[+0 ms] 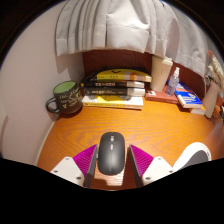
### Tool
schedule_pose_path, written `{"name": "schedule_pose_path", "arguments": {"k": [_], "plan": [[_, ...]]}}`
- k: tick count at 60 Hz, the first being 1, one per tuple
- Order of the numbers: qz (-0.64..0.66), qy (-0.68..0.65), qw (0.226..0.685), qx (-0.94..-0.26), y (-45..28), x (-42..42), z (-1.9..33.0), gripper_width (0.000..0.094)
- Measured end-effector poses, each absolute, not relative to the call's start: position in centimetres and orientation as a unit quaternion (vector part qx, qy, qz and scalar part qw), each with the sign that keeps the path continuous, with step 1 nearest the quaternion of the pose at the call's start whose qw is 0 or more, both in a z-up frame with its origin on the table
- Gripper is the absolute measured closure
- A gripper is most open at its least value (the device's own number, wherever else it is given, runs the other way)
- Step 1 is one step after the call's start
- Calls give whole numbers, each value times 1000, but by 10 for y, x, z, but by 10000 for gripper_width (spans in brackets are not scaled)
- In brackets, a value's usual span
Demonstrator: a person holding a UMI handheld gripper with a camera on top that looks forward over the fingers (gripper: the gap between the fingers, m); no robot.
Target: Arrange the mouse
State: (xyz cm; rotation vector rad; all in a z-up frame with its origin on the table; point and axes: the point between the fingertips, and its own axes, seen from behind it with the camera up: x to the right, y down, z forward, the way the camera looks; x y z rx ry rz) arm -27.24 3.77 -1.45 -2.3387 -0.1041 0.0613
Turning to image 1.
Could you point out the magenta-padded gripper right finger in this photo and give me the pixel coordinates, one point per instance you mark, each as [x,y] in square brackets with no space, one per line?
[156,168]

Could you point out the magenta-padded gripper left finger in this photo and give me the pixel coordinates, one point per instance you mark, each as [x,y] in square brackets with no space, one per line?
[66,168]

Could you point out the dark grey computer mouse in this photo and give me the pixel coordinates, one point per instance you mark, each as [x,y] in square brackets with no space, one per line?
[111,153]

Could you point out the dark mug with green inside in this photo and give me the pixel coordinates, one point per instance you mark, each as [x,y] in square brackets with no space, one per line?
[68,98]

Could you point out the dark red book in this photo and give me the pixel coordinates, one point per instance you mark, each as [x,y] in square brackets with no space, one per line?
[158,97]

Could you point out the blue book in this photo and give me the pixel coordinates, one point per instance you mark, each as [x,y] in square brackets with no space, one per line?
[189,96]

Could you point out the white and yellow book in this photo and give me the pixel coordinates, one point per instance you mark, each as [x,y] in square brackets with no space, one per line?
[113,101]

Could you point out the clear spray bottle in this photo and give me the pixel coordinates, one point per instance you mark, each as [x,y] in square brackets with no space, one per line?
[172,85]

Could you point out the white pitcher vase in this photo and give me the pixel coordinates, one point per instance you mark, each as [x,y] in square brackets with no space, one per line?
[210,100]

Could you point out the thick black book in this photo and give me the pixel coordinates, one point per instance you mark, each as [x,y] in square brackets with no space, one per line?
[113,91]

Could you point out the cream travel tumbler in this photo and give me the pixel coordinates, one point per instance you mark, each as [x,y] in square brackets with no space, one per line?
[160,75]

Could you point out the thin black book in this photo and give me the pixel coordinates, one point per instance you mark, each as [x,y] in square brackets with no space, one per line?
[113,84]

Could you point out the black and yellow book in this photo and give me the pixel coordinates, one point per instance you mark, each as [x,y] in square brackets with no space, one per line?
[116,75]

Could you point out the white pleated curtain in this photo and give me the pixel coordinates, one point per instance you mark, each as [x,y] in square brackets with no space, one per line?
[126,23]

